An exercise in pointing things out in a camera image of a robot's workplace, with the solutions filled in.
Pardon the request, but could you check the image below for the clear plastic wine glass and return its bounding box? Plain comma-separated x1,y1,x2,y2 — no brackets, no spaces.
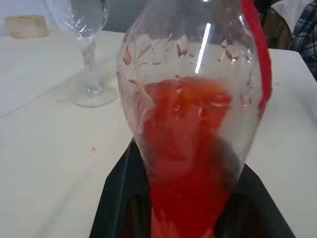
42,0,118,108

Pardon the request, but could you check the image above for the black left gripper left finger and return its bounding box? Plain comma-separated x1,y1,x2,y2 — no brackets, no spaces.
89,138,152,238

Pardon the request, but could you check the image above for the clear bottle with red drink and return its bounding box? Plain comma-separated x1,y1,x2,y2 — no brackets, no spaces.
115,0,273,238

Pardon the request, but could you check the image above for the person in plaid shirt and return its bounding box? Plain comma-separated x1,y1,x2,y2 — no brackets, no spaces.
289,0,317,82

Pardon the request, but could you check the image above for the beige tape roll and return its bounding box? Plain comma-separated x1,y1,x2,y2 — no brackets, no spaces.
4,15,51,39

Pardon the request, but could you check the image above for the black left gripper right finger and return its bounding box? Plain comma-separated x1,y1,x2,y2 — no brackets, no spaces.
214,162,296,238

